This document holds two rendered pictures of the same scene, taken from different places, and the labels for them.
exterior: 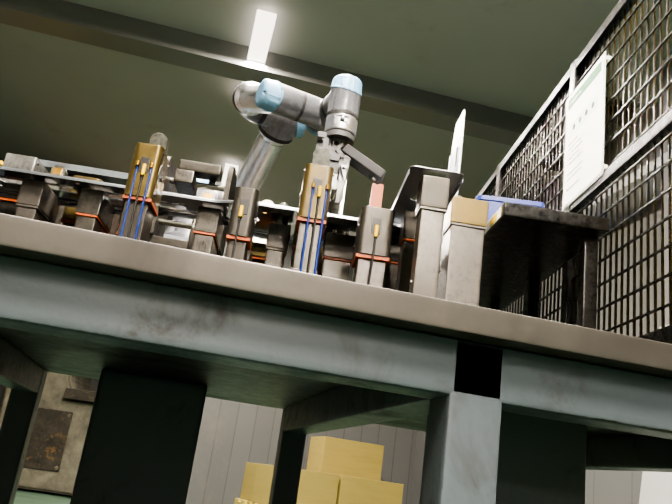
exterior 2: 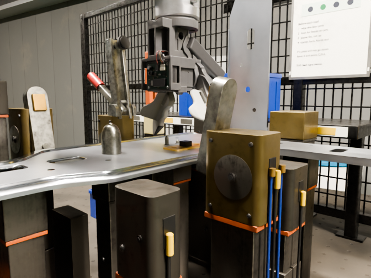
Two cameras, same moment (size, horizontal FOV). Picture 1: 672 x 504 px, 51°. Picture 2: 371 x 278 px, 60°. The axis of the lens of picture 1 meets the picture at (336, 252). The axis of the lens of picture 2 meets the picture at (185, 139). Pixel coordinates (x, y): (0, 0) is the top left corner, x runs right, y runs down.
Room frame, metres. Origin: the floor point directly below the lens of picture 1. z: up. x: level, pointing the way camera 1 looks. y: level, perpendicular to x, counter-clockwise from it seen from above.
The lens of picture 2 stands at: (1.10, 0.42, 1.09)
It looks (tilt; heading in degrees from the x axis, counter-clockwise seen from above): 7 degrees down; 315
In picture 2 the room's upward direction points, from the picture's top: straight up
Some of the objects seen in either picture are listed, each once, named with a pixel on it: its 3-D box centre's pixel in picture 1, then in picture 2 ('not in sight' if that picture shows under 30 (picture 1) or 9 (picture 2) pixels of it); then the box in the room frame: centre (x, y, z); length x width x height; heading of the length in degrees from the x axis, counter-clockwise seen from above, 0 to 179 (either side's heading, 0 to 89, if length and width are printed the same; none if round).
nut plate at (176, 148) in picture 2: not in sight; (185, 144); (1.50, 0.01, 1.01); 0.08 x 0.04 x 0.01; 92
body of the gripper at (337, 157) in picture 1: (332, 159); (174, 58); (1.50, 0.04, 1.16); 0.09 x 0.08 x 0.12; 92
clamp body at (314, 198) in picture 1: (306, 251); (248, 256); (1.33, 0.06, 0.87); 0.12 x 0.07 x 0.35; 2
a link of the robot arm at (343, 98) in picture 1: (344, 100); not in sight; (1.51, 0.03, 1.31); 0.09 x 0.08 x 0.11; 24
